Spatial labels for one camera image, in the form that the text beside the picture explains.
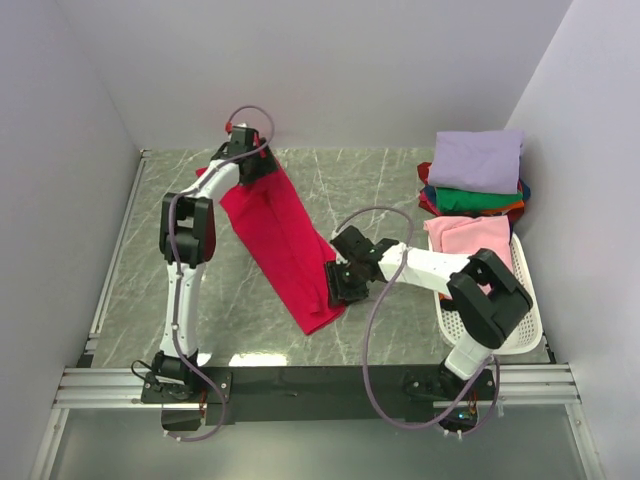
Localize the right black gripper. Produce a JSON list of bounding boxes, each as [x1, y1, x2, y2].
[[324, 258, 370, 308]]

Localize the crimson red t shirt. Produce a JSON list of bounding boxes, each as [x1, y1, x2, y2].
[[197, 160, 344, 335]]

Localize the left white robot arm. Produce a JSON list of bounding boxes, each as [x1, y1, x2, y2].
[[152, 123, 278, 402]]

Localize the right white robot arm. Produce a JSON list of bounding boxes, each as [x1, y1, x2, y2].
[[325, 225, 534, 399]]

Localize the folded dark red t shirt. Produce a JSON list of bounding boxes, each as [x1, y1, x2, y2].
[[417, 162, 531, 224]]

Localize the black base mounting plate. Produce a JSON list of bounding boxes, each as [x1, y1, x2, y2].
[[139, 363, 496, 430]]

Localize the pink t shirt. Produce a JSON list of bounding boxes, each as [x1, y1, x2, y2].
[[423, 216, 513, 271]]

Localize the folded green t shirt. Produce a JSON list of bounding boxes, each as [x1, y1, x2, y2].
[[435, 187, 523, 212]]

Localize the folded lavender t shirt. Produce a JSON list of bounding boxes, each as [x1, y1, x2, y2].
[[428, 130, 525, 195]]

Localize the white perforated laundry basket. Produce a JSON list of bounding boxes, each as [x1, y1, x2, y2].
[[434, 234, 543, 356]]

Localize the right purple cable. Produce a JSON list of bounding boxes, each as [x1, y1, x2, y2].
[[332, 207, 502, 440]]

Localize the purple cable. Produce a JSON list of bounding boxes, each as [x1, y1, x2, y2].
[[169, 104, 277, 444], [332, 207, 502, 440]]

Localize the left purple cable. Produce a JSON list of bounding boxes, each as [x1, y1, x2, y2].
[[169, 104, 277, 444]]

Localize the aluminium extrusion rail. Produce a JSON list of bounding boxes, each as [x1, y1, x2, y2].
[[53, 364, 581, 409]]

